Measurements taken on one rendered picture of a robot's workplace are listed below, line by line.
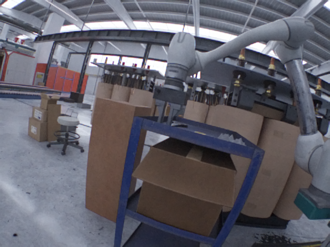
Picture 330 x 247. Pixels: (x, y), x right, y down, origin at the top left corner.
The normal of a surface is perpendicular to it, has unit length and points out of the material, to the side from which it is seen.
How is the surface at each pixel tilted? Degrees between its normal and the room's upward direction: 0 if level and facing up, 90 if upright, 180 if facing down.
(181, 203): 90
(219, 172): 26
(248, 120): 90
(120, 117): 90
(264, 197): 90
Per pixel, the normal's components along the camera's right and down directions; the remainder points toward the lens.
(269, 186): -0.17, 0.07
